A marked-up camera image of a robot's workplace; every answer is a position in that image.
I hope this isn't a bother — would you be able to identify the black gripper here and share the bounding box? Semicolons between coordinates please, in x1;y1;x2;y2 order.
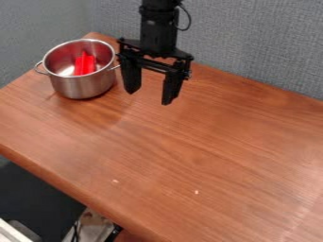
117;38;193;105

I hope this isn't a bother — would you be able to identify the red block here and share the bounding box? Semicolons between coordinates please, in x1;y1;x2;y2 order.
75;51;96;76

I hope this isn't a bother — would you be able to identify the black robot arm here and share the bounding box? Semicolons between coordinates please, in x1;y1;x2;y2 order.
117;0;193;105

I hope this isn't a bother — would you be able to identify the stainless steel pot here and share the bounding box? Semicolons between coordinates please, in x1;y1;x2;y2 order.
35;39;119;99

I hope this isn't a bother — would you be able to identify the white object at corner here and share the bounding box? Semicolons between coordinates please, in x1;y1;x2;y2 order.
0;218;33;242

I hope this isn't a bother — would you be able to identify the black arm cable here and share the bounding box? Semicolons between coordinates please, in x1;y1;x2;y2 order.
175;1;192;32

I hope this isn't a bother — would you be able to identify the white table leg frame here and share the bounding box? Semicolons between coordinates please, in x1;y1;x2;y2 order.
61;208;124;242

